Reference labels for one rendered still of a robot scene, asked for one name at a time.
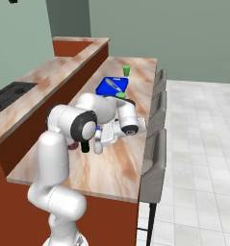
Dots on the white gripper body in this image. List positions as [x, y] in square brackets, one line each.
[108, 132]

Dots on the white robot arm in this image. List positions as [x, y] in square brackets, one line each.
[52, 160]

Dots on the red-brown raised counter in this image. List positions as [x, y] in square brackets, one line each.
[30, 128]

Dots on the red-brown dining counter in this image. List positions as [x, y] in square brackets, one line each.
[113, 221]

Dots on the white bottle with blue cap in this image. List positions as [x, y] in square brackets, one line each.
[98, 146]

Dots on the dark green bottle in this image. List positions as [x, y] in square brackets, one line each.
[84, 147]

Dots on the maroon can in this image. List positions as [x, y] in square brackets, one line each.
[74, 146]

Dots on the green cup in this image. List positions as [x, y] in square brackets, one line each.
[121, 95]
[126, 70]

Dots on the silver knife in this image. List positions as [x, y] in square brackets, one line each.
[113, 84]

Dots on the blue tray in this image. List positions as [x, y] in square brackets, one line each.
[119, 84]

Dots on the grey bar stool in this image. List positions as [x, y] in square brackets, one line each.
[160, 80]
[153, 169]
[157, 110]

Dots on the black hob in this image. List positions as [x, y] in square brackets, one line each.
[7, 96]

